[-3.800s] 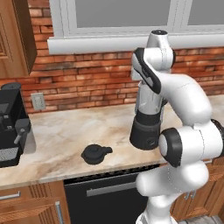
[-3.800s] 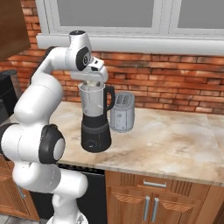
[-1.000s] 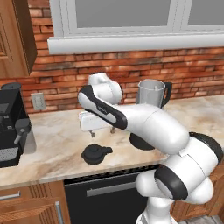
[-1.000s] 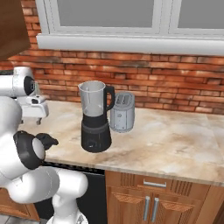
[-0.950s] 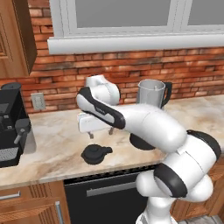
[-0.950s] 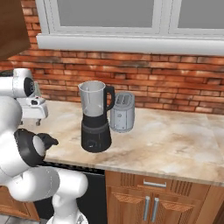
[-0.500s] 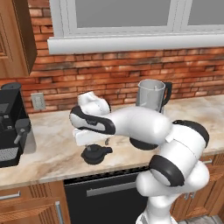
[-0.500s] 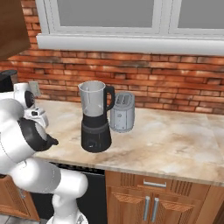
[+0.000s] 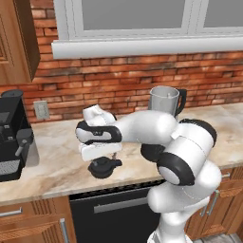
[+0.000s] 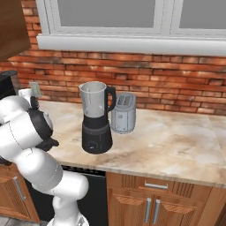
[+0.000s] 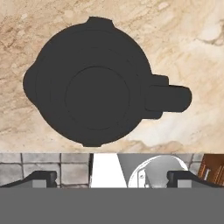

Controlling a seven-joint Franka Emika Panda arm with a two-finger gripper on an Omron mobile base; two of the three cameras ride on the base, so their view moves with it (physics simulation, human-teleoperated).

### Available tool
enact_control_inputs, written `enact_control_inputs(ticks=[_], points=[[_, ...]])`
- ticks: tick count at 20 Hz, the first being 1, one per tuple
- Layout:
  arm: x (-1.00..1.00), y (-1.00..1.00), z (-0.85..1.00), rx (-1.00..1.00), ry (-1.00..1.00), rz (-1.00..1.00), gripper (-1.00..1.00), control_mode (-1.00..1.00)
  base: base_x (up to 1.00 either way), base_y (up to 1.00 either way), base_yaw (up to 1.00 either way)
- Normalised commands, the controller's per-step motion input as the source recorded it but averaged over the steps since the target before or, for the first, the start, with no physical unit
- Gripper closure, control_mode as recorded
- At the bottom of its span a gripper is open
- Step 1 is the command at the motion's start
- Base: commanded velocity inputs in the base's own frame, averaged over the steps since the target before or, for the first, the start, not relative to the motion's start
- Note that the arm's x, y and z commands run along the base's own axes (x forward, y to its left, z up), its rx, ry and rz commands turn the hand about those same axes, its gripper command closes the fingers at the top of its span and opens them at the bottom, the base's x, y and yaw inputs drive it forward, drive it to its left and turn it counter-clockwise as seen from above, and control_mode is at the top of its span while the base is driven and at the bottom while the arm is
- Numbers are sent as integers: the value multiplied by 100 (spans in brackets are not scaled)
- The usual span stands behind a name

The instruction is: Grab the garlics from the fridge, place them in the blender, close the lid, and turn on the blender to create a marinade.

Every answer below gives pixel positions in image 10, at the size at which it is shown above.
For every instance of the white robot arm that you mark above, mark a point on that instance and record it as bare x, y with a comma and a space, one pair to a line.
35, 167

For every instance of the black blender with clear jug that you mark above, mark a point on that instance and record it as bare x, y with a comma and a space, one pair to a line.
95, 135

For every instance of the silver toaster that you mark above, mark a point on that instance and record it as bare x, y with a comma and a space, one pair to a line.
123, 117

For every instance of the white window sill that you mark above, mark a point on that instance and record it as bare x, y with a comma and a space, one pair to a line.
132, 45

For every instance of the black dishwasher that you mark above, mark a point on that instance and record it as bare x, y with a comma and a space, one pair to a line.
94, 197

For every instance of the wooden cupboard door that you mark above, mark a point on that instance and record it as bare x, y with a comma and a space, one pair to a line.
10, 200
126, 210
179, 214

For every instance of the wooden drawer front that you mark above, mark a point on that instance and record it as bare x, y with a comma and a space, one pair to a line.
182, 188

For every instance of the black coffee machine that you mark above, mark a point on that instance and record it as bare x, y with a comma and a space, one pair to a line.
6, 84

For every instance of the white wall socket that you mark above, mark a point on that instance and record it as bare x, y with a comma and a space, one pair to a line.
36, 89

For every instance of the white window frame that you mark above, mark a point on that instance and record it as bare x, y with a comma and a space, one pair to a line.
117, 29

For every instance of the brown wall cupboard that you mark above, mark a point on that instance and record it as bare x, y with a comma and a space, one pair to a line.
10, 26

